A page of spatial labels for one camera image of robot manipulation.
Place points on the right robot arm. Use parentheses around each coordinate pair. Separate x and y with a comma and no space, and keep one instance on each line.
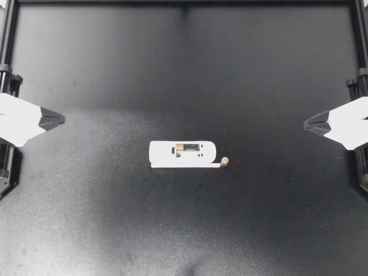
(363,172)

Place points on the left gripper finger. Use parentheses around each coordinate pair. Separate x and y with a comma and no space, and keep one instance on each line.
(23,129)
(23,107)

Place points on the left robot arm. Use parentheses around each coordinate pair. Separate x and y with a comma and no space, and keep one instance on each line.
(11,165)

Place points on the black and gold battery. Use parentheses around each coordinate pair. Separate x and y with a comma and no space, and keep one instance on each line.
(225,161)
(188,147)

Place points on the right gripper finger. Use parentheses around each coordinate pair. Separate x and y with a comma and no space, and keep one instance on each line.
(345,132)
(345,112)

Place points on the black frame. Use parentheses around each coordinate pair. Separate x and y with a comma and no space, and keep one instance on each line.
(10,28)

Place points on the white remote control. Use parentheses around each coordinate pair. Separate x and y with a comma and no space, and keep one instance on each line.
(161,151)

